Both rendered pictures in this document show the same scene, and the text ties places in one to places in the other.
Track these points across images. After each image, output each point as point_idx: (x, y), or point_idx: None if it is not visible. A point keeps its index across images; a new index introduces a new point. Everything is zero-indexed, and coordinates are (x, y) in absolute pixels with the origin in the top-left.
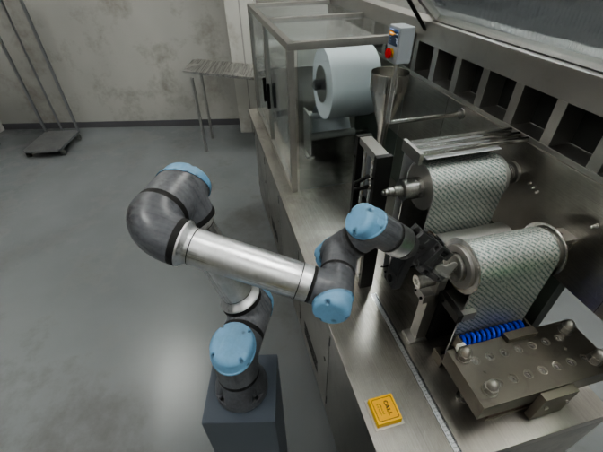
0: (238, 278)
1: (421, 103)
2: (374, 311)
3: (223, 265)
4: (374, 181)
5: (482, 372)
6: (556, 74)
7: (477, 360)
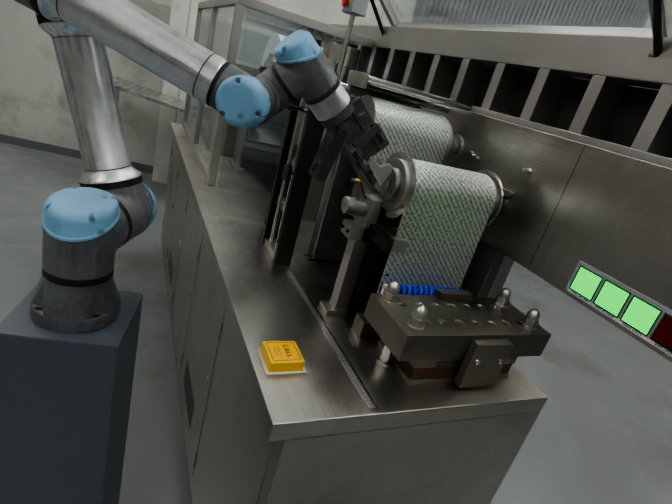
0: (125, 38)
1: None
2: (288, 284)
3: (111, 11)
4: None
5: (409, 312)
6: (496, 41)
7: (405, 305)
